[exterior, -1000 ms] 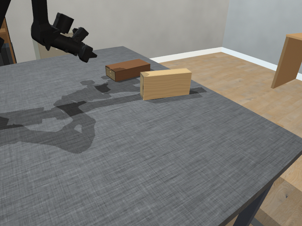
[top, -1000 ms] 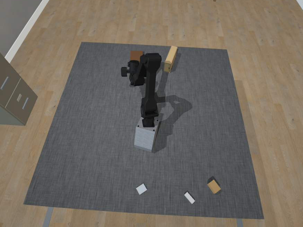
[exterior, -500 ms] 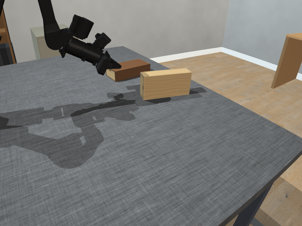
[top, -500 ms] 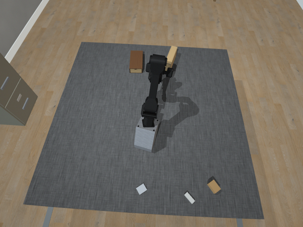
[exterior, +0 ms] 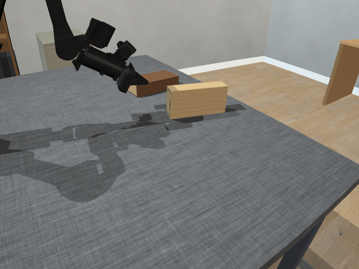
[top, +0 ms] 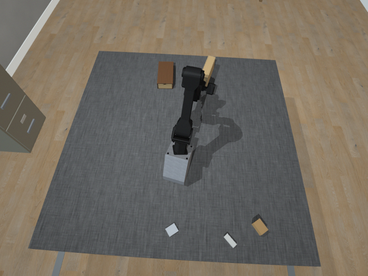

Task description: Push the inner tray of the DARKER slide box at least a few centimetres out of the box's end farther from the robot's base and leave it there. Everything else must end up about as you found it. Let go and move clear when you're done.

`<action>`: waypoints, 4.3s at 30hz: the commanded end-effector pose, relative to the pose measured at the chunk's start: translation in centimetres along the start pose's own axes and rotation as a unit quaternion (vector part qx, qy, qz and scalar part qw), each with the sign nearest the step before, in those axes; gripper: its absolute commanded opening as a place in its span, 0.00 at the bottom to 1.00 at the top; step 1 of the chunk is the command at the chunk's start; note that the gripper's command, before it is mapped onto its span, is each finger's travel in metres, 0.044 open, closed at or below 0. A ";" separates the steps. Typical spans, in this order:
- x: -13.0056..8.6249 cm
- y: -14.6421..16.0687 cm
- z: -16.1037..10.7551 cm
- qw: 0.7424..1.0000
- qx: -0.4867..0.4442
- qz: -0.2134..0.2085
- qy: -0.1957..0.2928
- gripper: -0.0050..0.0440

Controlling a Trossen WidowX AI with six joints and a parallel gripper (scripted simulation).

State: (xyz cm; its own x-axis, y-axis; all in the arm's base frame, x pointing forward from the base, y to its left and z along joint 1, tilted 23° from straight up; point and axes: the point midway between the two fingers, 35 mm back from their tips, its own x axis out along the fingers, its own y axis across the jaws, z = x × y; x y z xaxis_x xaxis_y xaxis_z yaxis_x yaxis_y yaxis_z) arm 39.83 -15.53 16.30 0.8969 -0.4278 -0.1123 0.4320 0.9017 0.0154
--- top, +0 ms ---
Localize tan rectangular block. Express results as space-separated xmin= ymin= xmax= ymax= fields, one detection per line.
xmin=252 ymin=219 xmax=268 ymax=236

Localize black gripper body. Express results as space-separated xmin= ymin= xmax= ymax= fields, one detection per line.
xmin=181 ymin=83 xmax=215 ymax=95

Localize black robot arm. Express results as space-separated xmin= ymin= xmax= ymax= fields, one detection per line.
xmin=171 ymin=66 xmax=205 ymax=155

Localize white rectangular block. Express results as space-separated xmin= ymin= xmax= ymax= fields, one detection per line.
xmin=224 ymin=234 xmax=237 ymax=248

